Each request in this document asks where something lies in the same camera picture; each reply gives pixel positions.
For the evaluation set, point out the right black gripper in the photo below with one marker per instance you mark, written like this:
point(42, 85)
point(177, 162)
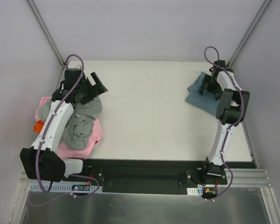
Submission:
point(205, 84)

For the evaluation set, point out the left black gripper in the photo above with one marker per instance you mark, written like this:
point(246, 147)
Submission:
point(93, 87)

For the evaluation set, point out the blue-grey t shirt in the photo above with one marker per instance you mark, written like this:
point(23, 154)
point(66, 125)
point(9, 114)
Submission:
point(206, 102)

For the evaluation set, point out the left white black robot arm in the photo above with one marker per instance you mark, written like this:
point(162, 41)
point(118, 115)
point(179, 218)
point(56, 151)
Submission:
point(47, 165)

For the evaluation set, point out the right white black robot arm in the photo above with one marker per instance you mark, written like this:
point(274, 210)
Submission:
point(230, 113)

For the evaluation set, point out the pink t shirt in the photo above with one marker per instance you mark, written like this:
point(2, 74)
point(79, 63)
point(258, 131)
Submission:
point(82, 132)

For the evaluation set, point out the grey t shirt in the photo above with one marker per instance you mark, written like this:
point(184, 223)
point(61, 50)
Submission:
point(55, 114)

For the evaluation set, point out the orange t shirt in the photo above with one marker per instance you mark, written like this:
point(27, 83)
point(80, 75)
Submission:
point(38, 126)

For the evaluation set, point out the left aluminium frame post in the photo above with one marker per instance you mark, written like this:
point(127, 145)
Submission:
point(43, 27)

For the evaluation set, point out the aluminium frame post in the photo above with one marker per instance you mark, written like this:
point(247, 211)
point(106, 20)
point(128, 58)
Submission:
point(43, 27)
point(250, 30)

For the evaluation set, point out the aluminium front rail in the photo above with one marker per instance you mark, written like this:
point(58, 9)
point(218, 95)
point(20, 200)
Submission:
point(253, 178)

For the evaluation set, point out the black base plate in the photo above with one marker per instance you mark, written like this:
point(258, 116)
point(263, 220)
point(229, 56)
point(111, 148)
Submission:
point(145, 177)

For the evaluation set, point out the right aluminium frame post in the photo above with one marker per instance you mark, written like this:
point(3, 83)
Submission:
point(250, 30)

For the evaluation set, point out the right slotted cable duct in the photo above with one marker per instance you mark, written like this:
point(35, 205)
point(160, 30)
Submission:
point(195, 191)

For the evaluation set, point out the slotted cable duct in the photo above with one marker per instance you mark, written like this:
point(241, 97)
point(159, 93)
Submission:
point(67, 188)
point(195, 191)

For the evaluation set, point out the left slotted cable duct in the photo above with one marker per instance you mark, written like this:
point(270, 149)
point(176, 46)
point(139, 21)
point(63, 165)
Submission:
point(67, 188)

